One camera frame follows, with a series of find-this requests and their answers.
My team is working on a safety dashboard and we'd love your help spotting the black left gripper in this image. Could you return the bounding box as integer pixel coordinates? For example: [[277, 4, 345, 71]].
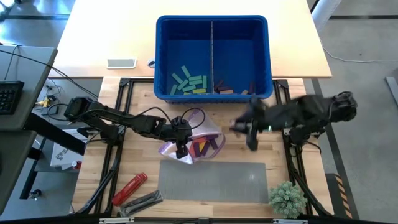
[[161, 123, 193, 159]]

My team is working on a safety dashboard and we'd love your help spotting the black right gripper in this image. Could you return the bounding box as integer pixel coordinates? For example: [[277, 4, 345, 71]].
[[229, 96, 271, 152]]

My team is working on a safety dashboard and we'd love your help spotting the blue plastic bin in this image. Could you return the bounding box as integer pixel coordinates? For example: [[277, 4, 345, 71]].
[[154, 14, 274, 105]]

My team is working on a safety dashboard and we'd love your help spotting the green artificial plant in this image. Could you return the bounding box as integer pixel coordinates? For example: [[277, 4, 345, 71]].
[[268, 181, 308, 220]]

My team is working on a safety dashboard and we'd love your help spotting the white-framed smartphone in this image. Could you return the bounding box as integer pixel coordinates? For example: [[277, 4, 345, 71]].
[[106, 58, 137, 70]]

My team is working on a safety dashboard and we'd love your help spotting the black desk beam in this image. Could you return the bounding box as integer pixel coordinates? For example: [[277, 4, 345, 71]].
[[23, 116, 87, 156]]

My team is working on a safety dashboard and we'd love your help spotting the white metal table leg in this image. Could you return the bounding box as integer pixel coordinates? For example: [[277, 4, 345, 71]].
[[310, 0, 343, 31]]

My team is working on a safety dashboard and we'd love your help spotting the grey metal stand leg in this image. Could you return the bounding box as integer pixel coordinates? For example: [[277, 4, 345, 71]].
[[385, 76, 398, 106]]

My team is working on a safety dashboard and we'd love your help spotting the yellow connector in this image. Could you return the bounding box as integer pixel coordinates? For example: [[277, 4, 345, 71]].
[[35, 95, 57, 108]]

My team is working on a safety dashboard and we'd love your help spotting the black caster wheel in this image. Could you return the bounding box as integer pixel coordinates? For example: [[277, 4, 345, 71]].
[[27, 188, 44, 200]]

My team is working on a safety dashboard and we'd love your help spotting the grey side desk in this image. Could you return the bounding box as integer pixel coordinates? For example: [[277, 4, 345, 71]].
[[0, 45, 59, 215]]

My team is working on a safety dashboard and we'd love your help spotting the black keyboard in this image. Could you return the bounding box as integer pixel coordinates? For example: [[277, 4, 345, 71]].
[[0, 80, 25, 116]]

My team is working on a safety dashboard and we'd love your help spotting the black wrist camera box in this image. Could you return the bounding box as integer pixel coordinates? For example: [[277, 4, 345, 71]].
[[171, 116, 187, 128]]

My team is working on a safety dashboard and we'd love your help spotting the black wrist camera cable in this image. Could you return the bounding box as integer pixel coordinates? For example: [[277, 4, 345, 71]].
[[136, 106, 206, 131]]

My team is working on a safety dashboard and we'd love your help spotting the red tool handle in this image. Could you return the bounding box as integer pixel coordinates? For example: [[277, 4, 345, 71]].
[[111, 172, 149, 207]]

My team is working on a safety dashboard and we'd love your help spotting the grey floor cable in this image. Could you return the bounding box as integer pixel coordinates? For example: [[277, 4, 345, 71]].
[[322, 45, 398, 64]]

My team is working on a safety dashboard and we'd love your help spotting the black coiled cable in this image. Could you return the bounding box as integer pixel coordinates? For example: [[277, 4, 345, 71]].
[[46, 103, 68, 122]]

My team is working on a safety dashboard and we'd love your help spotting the black desk cable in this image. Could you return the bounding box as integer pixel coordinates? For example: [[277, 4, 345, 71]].
[[0, 48, 100, 100]]

